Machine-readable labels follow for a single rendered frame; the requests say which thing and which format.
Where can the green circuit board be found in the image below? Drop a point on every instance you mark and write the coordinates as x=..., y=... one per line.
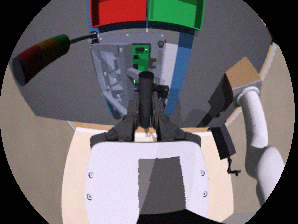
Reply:
x=140, y=57

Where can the green bin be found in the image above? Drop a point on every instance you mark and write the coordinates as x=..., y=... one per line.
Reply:
x=177, y=12

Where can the red open-top bin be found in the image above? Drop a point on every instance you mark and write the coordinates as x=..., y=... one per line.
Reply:
x=109, y=12

